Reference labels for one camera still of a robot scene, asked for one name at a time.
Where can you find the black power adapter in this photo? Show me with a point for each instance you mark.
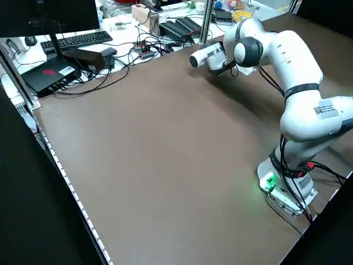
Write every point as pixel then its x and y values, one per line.
pixel 109 51

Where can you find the yellow plastic basin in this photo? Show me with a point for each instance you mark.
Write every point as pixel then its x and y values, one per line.
pixel 241 16

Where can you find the black keyboard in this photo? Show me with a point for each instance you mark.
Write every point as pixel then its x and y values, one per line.
pixel 77 40

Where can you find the black computer monitor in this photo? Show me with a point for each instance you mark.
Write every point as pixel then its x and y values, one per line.
pixel 41 13

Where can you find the black electronics box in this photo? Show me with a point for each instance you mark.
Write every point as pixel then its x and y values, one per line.
pixel 47 76

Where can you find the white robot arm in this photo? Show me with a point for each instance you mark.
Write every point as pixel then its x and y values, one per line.
pixel 298 82

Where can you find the light wooden box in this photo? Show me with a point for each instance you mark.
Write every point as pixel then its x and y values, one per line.
pixel 143 15

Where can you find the dark rectangular box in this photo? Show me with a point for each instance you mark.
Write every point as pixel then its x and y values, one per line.
pixel 85 58

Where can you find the black computer mouse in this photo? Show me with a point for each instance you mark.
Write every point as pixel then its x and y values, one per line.
pixel 30 41

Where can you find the aluminium frame post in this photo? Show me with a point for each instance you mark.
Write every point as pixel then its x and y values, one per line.
pixel 207 22

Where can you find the aluminium frame profile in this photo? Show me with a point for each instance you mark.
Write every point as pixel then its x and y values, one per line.
pixel 293 6
pixel 16 77

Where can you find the black ribbed power supply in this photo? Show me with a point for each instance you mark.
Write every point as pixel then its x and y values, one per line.
pixel 179 27

